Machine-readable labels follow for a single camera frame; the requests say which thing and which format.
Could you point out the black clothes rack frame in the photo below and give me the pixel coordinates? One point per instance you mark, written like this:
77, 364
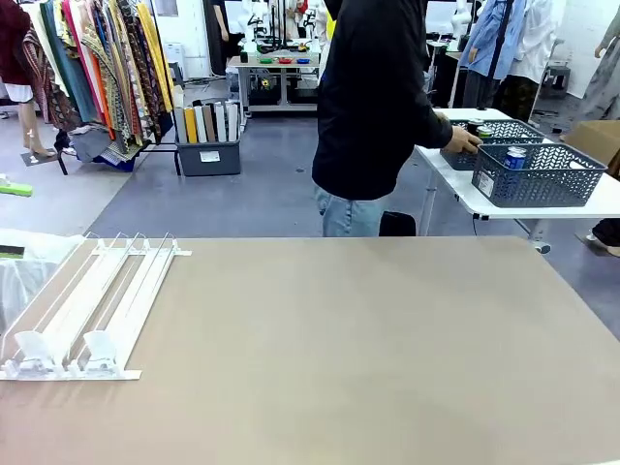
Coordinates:
167, 147

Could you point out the person in black jacket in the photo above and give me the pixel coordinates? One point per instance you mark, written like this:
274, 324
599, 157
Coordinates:
368, 97

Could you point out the black pole stand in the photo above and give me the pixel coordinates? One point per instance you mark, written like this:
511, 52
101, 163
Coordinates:
496, 48

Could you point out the white air purifier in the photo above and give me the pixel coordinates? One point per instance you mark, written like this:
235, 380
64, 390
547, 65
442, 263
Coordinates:
174, 60

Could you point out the grey storage bin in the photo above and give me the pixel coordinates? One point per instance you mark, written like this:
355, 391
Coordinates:
208, 160

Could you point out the grey plastic basket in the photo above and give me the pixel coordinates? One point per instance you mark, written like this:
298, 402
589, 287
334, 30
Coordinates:
518, 130
547, 184

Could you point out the white translucent plastic cover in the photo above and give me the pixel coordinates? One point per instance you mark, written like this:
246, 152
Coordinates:
43, 242

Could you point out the light grey fabric roll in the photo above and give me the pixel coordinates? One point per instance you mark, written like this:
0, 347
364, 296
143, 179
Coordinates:
220, 121

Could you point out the black stool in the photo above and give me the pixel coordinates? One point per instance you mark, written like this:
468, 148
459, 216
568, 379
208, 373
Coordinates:
397, 224

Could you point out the mannequin in blue shirt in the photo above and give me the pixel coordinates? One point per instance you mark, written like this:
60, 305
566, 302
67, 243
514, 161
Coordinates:
489, 39

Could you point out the white can dispenser rack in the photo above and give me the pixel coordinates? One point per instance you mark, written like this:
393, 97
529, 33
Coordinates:
140, 310

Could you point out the brown fabric roll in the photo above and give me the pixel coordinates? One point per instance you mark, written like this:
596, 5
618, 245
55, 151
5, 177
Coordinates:
209, 123

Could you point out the blue bowl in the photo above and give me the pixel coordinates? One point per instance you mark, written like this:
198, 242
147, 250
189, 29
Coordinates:
303, 61

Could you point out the person's right hand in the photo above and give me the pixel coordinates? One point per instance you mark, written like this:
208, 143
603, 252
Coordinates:
465, 140

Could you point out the grey step stool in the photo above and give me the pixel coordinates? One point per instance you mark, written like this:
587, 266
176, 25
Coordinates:
557, 80

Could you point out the cardboard box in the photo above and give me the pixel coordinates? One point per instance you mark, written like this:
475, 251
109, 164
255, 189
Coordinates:
596, 140

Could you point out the green white floor mop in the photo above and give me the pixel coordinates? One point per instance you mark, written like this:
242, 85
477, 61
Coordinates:
17, 188

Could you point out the background work table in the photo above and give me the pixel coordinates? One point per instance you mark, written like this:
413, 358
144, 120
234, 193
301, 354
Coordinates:
271, 65

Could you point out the mannequin in grey dress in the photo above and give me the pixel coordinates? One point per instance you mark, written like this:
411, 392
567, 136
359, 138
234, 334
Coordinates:
603, 77

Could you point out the brown patterned hanging garment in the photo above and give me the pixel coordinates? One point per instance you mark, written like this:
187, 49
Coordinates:
140, 72

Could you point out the teal hanging garment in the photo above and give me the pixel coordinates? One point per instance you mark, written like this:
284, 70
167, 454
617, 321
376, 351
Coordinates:
72, 72

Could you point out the white fabric roll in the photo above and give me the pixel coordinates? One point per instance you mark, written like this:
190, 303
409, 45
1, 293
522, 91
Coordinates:
199, 123
232, 121

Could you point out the orange hanging garment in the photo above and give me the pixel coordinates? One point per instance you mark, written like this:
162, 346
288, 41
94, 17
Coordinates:
104, 102

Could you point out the bystander's dark shoe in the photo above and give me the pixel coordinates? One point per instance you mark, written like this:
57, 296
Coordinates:
608, 235

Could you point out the person's right forearm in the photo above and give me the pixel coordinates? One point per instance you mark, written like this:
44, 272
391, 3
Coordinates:
436, 126

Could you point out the white side table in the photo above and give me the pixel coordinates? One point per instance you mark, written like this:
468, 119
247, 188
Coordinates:
605, 203

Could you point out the yellow fabric roll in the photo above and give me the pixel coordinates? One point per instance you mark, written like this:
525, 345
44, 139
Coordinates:
191, 126

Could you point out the mannequin in white coat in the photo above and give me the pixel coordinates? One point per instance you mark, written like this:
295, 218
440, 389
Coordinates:
537, 43

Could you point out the mannequin in maroon top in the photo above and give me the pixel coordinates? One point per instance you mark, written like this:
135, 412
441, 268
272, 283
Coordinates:
12, 39

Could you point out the yellow hanging garment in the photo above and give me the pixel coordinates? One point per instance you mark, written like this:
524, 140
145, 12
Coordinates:
157, 58

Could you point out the bystander in dark clothes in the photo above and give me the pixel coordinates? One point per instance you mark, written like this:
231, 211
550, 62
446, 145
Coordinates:
218, 34

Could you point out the grey cloth pile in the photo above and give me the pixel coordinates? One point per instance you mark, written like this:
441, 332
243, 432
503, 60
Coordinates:
92, 143

